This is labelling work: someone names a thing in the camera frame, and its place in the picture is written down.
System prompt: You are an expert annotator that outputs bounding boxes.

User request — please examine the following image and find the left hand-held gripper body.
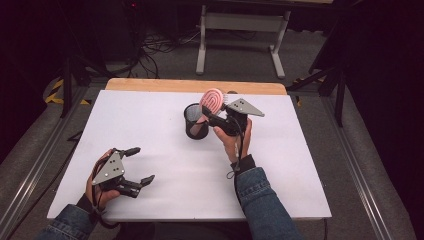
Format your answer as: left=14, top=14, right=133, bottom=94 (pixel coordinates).
left=91, top=150, right=142, bottom=199

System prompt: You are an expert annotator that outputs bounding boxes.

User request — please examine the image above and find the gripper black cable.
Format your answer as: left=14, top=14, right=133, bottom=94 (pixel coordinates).
left=226, top=114, right=246, bottom=181
left=90, top=156, right=121, bottom=230

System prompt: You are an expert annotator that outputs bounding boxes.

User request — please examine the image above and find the white board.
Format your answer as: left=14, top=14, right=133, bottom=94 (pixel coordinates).
left=47, top=89, right=333, bottom=223

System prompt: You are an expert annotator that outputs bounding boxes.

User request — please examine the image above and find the black mesh pen cup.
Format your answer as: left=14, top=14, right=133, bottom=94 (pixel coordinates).
left=183, top=102, right=211, bottom=141

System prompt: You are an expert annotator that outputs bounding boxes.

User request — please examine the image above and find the grey metal table frame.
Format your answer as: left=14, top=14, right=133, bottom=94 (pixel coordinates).
left=195, top=4, right=292, bottom=80

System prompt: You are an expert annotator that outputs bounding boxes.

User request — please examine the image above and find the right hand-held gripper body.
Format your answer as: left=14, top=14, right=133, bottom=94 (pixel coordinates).
left=208, top=97, right=266, bottom=137

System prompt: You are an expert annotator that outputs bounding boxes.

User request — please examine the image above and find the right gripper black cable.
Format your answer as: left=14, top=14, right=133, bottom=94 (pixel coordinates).
left=226, top=114, right=246, bottom=181

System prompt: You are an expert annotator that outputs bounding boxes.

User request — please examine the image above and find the bundle of black cables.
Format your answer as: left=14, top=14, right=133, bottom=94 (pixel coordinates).
left=126, top=28, right=202, bottom=80

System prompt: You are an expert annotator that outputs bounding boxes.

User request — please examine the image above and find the pink hairbrush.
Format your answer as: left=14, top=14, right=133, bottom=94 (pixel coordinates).
left=196, top=87, right=230, bottom=127

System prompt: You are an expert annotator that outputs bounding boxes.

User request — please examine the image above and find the aluminium floor rail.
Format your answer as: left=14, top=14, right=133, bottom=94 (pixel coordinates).
left=319, top=95, right=394, bottom=240
left=0, top=85, right=98, bottom=236

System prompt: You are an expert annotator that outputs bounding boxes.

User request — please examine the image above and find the wooden table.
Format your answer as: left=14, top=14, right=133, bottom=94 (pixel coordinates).
left=105, top=77, right=288, bottom=96

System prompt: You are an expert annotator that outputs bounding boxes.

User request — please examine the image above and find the black tripod stand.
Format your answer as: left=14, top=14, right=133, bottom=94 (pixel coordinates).
left=286, top=63, right=348, bottom=128
left=54, top=54, right=113, bottom=119

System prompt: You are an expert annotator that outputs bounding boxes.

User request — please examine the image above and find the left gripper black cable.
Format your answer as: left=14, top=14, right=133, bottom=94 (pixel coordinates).
left=90, top=156, right=121, bottom=230

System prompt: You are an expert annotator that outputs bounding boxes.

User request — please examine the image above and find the person's left hand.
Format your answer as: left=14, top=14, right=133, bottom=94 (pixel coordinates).
left=84, top=148, right=121, bottom=211

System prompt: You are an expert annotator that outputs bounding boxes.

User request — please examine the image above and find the person's right hand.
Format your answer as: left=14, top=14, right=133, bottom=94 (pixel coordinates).
left=212, top=117, right=254, bottom=165

